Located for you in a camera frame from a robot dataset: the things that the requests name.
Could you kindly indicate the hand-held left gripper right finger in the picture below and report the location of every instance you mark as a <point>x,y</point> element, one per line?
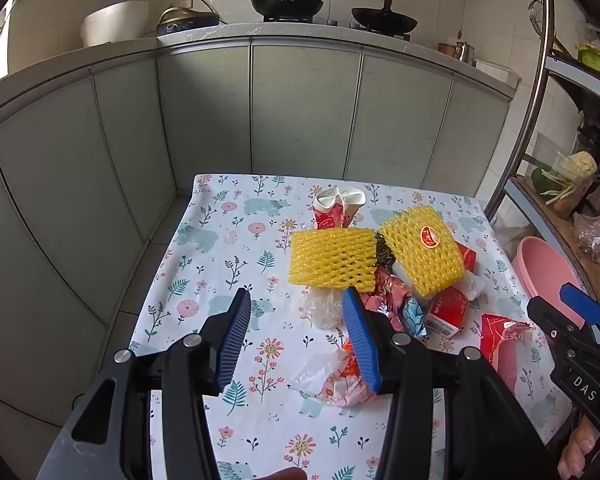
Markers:
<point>362,340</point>

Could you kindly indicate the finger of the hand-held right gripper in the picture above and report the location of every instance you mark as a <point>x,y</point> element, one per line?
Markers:
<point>582,305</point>

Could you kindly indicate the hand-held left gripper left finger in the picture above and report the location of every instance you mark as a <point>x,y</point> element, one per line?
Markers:
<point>234,340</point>

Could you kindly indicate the white orange plastic bag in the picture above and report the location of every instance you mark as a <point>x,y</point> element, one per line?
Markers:
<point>330,375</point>

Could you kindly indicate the pink plastic basin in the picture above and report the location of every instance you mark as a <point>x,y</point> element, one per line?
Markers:
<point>545,270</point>

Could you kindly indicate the clear plastic wrap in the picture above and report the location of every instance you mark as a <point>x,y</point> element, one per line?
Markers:
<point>322,307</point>

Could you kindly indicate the pink foil wrapper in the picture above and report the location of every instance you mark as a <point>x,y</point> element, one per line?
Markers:
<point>387,292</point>

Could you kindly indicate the blue candy wrapper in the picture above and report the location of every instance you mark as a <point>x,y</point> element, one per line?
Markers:
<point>415,320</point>

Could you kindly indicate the plain yellow foam net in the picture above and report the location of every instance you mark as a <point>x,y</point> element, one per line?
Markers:
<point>330,260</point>

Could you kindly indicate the red snack packet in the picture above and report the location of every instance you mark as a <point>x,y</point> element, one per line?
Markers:
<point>505,355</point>

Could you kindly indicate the red and white carton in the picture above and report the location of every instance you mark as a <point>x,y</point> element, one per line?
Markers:
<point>446,312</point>

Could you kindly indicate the dark wrapper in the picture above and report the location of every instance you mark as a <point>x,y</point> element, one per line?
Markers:
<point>385,252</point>

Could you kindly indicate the yellow foam net red sticker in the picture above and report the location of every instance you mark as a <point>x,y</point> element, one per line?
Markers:
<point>420,270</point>

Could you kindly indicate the white plastic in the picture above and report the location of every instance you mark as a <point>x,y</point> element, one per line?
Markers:
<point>472,285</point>

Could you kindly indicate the red box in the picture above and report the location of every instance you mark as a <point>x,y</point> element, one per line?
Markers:
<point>467,257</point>

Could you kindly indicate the crushed red paper cup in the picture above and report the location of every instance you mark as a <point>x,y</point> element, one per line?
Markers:
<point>328,210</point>
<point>354,200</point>

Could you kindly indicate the person's foot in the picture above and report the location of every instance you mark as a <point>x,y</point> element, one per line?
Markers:
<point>577,452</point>

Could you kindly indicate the clear plastic bag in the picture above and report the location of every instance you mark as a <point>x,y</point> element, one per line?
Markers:
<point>597,235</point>

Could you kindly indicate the floral tablecloth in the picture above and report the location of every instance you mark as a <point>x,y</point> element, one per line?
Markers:
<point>220,240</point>

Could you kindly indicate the green onions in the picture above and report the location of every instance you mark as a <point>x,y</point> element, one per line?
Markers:
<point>567,186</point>

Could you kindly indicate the dark green vegetable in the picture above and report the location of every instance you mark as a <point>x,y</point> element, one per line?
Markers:
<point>540,180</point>

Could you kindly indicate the cauliflower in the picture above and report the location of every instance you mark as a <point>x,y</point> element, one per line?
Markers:
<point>584,162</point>

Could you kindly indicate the black blender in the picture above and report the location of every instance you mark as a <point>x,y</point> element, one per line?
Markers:
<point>594,140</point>

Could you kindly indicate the metal storage rack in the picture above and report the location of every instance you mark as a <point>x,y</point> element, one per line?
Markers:
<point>535,85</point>

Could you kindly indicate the grey kitchen counter cabinet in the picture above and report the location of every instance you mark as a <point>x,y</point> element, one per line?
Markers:
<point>300,110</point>

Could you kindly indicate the white box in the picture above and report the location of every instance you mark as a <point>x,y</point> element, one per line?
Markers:
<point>495,72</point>

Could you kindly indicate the copper kettle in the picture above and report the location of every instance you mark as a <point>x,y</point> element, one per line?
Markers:
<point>457,51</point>

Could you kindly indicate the metal strainer ladle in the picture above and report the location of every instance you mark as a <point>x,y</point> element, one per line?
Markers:
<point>542,17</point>

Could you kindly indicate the dark electric cooker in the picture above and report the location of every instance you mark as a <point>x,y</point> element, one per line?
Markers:
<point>187,19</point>

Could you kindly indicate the white plastic tub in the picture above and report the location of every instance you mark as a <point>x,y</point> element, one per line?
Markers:
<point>115,22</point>

